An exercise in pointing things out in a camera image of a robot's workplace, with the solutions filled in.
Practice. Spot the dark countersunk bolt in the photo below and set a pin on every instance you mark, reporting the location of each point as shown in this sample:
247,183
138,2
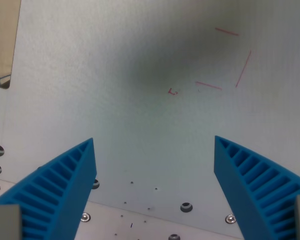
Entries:
174,236

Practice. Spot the silver round-head screw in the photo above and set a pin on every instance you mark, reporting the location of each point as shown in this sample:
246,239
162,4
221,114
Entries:
85,217
230,219

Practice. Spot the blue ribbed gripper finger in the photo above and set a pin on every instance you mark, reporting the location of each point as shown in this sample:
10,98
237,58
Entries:
52,190
255,185

